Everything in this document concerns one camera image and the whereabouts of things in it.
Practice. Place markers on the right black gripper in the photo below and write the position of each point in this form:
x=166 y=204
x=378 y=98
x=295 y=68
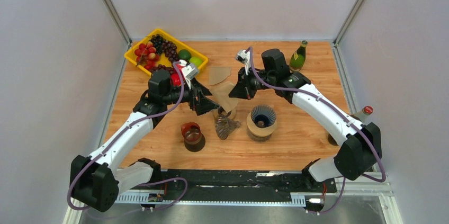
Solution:
x=243 y=89

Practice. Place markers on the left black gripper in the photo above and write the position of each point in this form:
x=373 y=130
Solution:
x=204 y=105

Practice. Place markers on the brown paper filter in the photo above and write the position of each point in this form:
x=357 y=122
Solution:
x=218 y=74
x=221 y=94

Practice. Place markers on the blue ribbed dripper cone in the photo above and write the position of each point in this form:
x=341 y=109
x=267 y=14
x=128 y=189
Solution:
x=263 y=116

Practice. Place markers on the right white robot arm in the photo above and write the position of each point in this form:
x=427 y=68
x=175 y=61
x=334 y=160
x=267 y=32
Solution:
x=360 y=143

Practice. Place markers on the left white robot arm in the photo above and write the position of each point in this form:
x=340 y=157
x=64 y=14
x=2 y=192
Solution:
x=96 y=181

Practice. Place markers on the clear glass ribbed dripper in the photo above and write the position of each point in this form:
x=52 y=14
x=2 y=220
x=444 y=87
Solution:
x=224 y=126

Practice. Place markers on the green pear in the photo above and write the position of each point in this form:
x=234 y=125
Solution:
x=196 y=61

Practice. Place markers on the red glass carafe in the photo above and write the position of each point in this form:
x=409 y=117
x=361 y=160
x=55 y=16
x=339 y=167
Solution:
x=194 y=140

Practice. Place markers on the glass server with wooden collar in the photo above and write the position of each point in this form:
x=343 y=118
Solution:
x=260 y=134

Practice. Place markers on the green lime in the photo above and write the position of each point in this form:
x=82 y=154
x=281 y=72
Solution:
x=184 y=55

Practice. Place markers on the green glass bottle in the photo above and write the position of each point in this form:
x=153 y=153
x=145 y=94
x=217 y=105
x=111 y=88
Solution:
x=298 y=58

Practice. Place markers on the dark purple grape bunch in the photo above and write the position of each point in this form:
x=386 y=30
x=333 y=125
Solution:
x=165 y=47

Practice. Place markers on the yellow plastic fruit tray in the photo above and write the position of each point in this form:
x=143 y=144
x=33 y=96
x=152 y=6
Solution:
x=130 y=56

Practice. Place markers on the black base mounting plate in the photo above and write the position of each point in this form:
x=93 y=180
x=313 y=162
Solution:
x=236 y=185

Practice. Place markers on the cola bottle red cap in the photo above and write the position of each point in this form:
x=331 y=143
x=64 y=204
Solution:
x=361 y=115

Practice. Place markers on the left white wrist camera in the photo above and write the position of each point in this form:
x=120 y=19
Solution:
x=188 y=70

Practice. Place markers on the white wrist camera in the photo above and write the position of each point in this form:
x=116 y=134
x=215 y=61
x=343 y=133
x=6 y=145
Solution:
x=188 y=70
x=243 y=57

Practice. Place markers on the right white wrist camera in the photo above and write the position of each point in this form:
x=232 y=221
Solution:
x=243 y=57

